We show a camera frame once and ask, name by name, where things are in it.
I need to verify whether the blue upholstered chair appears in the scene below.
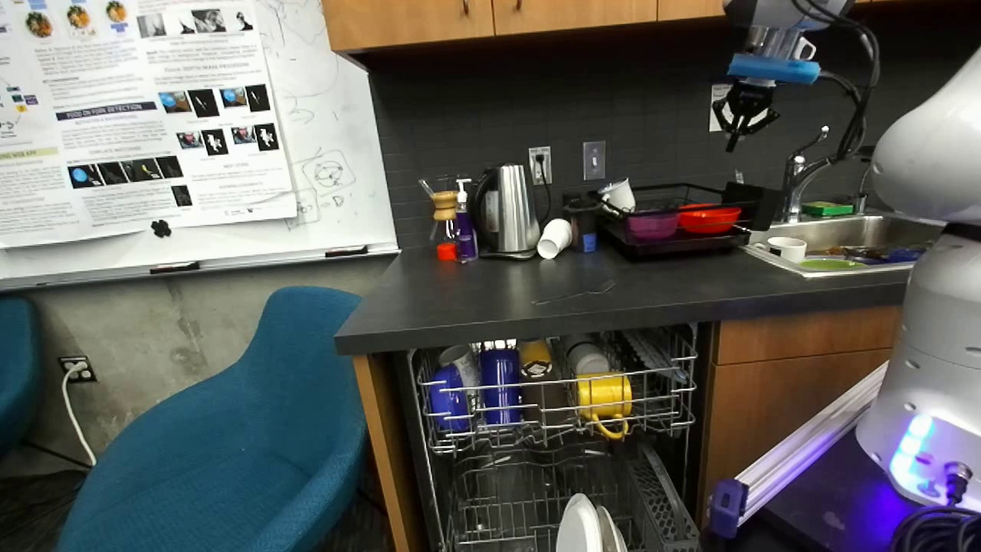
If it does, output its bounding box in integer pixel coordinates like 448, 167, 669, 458
0, 294, 45, 461
57, 285, 372, 552

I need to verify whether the red bowl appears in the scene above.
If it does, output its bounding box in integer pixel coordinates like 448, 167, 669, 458
674, 203, 744, 239

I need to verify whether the plain white mug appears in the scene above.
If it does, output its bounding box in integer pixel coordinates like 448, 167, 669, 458
765, 232, 814, 267

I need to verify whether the round metal canister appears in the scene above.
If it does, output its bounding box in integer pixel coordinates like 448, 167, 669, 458
534, 213, 581, 264

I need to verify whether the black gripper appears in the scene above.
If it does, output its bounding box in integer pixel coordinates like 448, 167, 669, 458
711, 81, 788, 156

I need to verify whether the purple soap bottle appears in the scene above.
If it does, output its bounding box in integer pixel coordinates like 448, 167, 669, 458
452, 179, 481, 264

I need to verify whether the black cable bundle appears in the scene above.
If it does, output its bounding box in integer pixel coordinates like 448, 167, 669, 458
887, 503, 981, 552

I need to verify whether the black utensil caddy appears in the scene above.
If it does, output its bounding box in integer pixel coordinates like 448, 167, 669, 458
722, 181, 785, 230

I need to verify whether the dishwasher plate rack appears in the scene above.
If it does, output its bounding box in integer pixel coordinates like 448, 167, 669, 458
436, 440, 707, 552

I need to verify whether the metal light switch plate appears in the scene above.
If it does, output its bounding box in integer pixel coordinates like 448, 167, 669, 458
581, 139, 610, 185

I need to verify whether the chrome faucet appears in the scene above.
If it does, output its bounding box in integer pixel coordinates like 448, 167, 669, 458
783, 122, 838, 228

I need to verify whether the yellow mug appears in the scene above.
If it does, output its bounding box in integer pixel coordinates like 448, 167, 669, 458
573, 371, 639, 445

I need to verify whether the black wire dish rack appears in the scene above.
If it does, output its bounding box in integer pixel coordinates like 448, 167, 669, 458
594, 181, 755, 260

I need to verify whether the purple bowl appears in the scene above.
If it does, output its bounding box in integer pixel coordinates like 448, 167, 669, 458
624, 209, 684, 246

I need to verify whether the grey cup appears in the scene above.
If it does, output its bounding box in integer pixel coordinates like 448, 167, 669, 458
563, 334, 617, 380

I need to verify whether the whiteboard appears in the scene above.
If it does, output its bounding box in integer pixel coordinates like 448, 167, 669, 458
0, 0, 403, 294

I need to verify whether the green sponge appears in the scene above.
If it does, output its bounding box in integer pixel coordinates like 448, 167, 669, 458
800, 198, 859, 224

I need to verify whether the white paper wall sign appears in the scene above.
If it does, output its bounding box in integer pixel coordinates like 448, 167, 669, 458
708, 79, 768, 139

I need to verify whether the blue wrist camera box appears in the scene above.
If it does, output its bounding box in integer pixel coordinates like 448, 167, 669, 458
728, 52, 825, 88

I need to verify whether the white dinner plate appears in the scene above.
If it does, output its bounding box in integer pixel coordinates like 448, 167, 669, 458
554, 490, 633, 552

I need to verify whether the glass pour-over coffee maker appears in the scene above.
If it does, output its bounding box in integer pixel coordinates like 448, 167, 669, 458
418, 173, 466, 247

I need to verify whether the wall power socket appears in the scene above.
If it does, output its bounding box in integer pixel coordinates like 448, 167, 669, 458
57, 353, 98, 385

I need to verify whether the wooden base cabinet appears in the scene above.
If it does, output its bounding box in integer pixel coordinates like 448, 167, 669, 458
703, 303, 906, 507

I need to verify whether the white power cable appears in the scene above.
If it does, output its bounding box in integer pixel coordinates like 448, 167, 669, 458
60, 360, 101, 469

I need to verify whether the wooden wall cabinet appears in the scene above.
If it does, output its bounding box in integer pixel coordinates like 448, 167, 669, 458
319, 0, 735, 54

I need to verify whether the dishwasher cup rack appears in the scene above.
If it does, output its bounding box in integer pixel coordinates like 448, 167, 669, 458
409, 324, 707, 461

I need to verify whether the tall blue bottle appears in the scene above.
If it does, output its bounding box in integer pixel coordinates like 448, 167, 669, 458
480, 337, 528, 428

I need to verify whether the printed research poster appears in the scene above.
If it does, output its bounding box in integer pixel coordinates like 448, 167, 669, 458
0, 0, 303, 251

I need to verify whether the white base frame rail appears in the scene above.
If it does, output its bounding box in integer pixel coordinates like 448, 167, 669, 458
708, 360, 891, 538

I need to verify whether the stainless steel sink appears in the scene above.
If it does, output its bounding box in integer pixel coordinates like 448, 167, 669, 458
744, 210, 952, 283

